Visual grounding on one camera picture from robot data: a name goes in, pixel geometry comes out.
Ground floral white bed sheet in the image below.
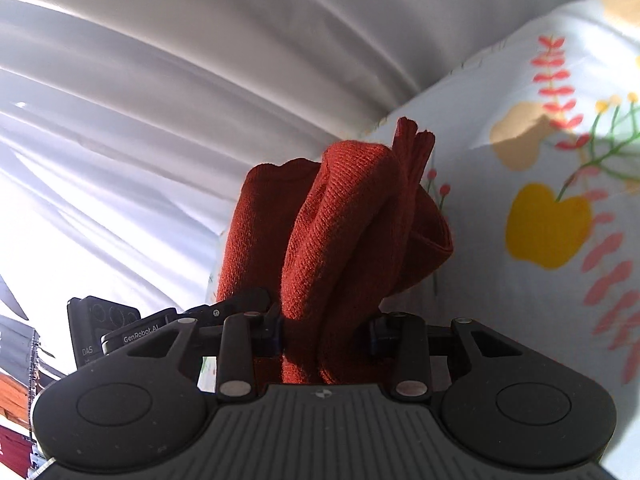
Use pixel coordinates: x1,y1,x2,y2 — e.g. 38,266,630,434
360,0,639,479

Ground stacked folded clothes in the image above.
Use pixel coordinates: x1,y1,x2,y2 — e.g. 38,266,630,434
1,280,64,479

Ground red knit sweater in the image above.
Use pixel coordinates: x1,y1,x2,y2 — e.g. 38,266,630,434
217,118,454,386

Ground white curtain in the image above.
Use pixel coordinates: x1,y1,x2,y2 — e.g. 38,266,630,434
1,0,573,372

